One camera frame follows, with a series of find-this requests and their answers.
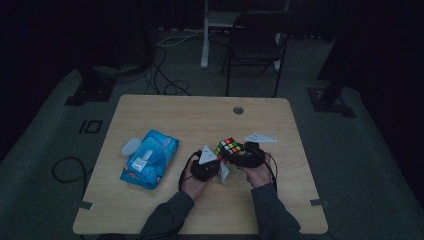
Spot hand-held gripper cable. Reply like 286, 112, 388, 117
177, 149, 203, 193
263, 152, 280, 195

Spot multicoloured puzzle cube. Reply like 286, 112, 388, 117
214, 137, 245, 165

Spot person's left hand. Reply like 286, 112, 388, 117
181, 159, 215, 202

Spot person's right hand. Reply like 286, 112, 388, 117
237, 152, 275, 190

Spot left hand-held gripper cable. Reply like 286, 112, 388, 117
177, 149, 203, 193

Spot white wet wipe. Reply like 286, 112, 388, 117
218, 162, 231, 186

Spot black looped floor cable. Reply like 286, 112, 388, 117
51, 156, 90, 185

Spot black folding chair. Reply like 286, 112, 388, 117
220, 11, 295, 99

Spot black stand base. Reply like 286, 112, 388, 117
64, 65, 118, 107
306, 79, 357, 119

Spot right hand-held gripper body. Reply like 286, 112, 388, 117
243, 131, 279, 169

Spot right hand-held gripper cable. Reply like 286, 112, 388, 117
263, 152, 280, 195

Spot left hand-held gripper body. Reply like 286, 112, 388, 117
189, 144, 222, 183

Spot white floor cable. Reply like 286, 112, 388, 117
155, 28, 205, 48

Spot black tangled floor cables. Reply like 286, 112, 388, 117
143, 45, 192, 97

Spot grey tape piece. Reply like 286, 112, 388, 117
309, 198, 330, 208

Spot blue wet wipes pack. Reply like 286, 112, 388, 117
119, 129, 181, 191

